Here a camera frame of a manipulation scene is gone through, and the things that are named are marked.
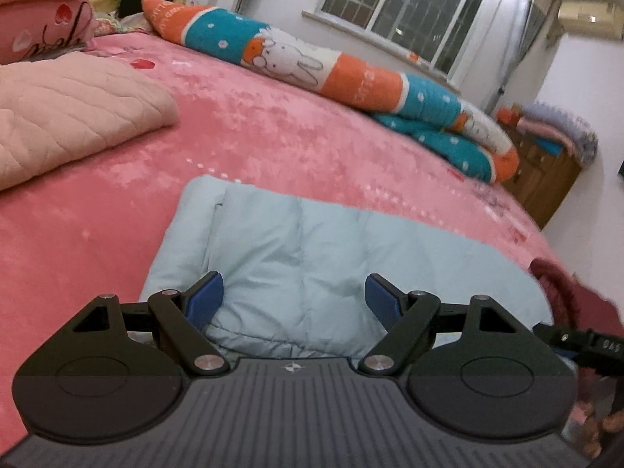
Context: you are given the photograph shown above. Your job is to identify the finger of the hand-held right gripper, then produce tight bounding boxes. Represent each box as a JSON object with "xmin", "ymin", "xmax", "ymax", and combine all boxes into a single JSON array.
[{"xmin": 533, "ymin": 322, "xmax": 594, "ymax": 358}]

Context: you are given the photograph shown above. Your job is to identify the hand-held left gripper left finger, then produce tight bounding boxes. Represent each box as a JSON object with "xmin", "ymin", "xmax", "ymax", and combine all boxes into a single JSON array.
[{"xmin": 73, "ymin": 270, "xmax": 232, "ymax": 377}]

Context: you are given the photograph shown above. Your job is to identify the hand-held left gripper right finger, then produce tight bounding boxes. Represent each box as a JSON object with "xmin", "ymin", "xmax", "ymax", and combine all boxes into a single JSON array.
[{"xmin": 357, "ymin": 273, "xmax": 518, "ymax": 377}]

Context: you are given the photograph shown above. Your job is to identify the light blue down jacket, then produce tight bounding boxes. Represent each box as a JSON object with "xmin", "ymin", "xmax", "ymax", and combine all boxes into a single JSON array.
[{"xmin": 139, "ymin": 175, "xmax": 555, "ymax": 360}]

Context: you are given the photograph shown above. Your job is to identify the maroon down jacket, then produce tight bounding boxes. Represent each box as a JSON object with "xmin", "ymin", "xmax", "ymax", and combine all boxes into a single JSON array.
[{"xmin": 529, "ymin": 257, "xmax": 624, "ymax": 401}]

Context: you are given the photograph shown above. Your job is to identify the wooden cabinet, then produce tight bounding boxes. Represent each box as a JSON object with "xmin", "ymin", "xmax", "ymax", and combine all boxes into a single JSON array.
[{"xmin": 497, "ymin": 105, "xmax": 584, "ymax": 231}]

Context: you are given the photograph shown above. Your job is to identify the teal folded cloth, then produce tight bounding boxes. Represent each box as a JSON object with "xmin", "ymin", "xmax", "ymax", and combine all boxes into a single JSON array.
[{"xmin": 533, "ymin": 135, "xmax": 562, "ymax": 156}]

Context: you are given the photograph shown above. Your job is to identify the folded pink quilted blanket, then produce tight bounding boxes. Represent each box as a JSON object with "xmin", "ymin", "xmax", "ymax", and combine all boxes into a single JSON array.
[{"xmin": 0, "ymin": 52, "xmax": 180, "ymax": 192}]

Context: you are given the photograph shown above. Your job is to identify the long rabbit print bolster pillow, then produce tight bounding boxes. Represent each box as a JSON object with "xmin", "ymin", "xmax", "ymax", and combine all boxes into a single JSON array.
[{"xmin": 141, "ymin": 0, "xmax": 520, "ymax": 184}]

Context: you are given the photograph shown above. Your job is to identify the floral patterned cloth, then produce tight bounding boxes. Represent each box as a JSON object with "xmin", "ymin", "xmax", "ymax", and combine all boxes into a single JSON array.
[{"xmin": 94, "ymin": 12, "xmax": 148, "ymax": 36}]

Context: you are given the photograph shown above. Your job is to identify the white air conditioner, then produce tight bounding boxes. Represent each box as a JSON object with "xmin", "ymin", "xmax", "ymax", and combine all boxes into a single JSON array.
[{"xmin": 556, "ymin": 0, "xmax": 624, "ymax": 43}]

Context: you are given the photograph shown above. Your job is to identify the pink pillows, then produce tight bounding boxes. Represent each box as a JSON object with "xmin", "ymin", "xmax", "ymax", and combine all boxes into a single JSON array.
[{"xmin": 0, "ymin": 0, "xmax": 99, "ymax": 65}]

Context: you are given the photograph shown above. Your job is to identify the window with white frame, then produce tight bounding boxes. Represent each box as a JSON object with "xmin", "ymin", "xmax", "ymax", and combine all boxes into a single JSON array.
[{"xmin": 301, "ymin": 0, "xmax": 504, "ymax": 94}]

